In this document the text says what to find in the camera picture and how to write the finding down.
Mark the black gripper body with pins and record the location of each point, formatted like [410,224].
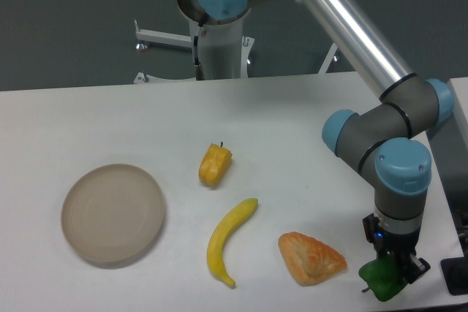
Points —
[386,234]

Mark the green pepper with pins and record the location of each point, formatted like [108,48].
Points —
[382,277]

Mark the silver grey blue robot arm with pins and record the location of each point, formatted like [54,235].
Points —
[380,144]

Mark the yellow pepper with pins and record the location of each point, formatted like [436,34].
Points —
[214,164]

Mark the black device at right edge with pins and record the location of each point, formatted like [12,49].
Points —
[455,274]

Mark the orange triangular pastry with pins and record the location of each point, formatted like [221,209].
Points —
[308,260]

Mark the yellow banana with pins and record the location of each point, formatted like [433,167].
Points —
[224,230]

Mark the beige round plate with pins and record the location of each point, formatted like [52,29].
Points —
[113,215]

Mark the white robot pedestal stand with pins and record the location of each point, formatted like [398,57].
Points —
[230,51]

